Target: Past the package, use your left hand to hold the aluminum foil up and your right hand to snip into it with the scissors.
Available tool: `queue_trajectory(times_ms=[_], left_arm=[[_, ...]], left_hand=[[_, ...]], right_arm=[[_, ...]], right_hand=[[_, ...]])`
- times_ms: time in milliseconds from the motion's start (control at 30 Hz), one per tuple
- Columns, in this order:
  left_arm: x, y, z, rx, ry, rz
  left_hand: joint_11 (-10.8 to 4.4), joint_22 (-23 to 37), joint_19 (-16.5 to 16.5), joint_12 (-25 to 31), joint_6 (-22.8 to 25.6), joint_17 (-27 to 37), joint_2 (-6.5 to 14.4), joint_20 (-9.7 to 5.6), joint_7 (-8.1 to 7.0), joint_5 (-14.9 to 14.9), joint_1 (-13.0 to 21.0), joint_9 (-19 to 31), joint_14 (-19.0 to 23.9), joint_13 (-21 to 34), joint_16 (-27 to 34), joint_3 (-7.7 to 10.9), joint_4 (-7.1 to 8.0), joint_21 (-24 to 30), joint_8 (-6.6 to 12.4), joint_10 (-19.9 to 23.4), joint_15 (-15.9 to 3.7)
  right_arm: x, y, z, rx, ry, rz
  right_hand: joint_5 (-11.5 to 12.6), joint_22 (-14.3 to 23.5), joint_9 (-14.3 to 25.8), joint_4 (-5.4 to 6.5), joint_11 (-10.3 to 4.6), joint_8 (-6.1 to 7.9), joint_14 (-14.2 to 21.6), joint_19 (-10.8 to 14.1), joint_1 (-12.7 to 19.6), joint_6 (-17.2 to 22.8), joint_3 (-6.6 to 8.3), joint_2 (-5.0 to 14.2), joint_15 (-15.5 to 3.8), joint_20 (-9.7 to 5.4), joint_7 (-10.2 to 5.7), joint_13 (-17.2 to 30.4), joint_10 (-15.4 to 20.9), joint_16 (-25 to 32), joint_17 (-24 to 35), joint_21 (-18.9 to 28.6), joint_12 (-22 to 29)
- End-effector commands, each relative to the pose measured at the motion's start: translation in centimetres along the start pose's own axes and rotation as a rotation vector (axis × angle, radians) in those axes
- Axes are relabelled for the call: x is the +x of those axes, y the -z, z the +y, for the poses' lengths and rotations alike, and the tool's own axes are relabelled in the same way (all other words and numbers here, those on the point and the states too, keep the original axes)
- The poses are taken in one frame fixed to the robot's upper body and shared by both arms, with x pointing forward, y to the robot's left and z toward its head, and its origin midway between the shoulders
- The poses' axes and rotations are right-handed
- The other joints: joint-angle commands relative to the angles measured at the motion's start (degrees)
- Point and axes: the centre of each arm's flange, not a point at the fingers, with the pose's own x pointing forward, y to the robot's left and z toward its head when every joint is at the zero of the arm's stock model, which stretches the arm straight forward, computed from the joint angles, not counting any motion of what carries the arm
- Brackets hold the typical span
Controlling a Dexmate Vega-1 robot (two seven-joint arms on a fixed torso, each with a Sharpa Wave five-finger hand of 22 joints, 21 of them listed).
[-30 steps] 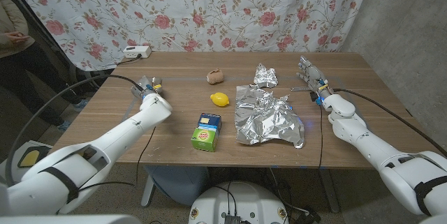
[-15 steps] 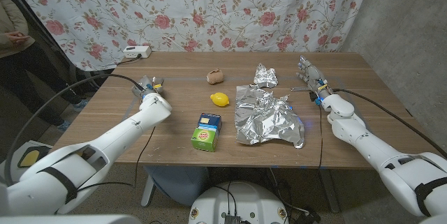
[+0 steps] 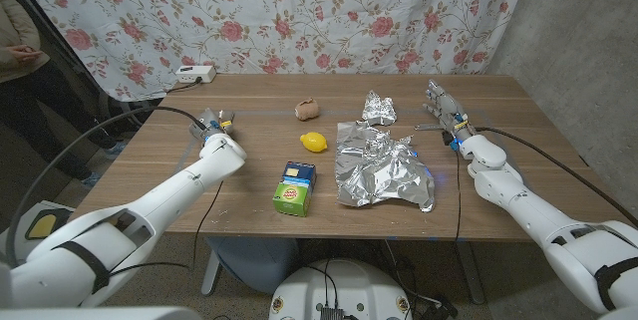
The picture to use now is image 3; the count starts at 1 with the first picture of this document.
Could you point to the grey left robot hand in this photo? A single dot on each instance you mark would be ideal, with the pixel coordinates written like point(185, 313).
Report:
point(212, 123)

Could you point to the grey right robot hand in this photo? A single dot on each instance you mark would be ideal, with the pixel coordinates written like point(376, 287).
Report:
point(448, 110)

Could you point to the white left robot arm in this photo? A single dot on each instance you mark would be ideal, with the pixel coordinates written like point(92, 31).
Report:
point(174, 190)

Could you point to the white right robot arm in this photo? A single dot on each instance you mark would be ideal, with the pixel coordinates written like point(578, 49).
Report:
point(528, 205)

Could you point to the small crumpled aluminum foil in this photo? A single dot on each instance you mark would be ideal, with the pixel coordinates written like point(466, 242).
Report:
point(379, 108)

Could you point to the large aluminum foil sheet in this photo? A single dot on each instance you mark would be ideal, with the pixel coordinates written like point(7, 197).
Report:
point(379, 170)

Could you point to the green blue sponge package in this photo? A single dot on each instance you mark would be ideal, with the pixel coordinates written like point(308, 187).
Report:
point(293, 193)

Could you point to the silver metal tool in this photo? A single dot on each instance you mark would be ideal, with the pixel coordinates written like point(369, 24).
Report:
point(428, 126)

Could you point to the white power strip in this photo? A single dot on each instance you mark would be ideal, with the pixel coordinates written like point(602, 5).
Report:
point(194, 74)

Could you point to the brown potato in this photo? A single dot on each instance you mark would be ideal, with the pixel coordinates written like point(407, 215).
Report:
point(306, 109)

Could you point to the yellow lemon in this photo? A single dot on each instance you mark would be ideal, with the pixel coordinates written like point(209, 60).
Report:
point(314, 142)

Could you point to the floral backdrop cloth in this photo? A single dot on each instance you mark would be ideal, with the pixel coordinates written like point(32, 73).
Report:
point(299, 11)

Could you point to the grey blue stool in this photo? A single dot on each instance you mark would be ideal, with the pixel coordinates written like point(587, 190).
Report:
point(254, 260)

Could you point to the person in beige jacket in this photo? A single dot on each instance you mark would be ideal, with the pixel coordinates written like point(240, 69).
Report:
point(45, 105)

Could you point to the yellow black floor mat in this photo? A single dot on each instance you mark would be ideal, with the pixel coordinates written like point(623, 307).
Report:
point(42, 225)

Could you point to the black power adapter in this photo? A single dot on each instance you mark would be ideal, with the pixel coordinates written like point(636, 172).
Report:
point(441, 311)

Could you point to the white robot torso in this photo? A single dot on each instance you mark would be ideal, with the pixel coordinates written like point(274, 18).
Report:
point(344, 285)

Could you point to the white robot body panel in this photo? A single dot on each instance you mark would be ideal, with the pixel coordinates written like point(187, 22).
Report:
point(99, 314)

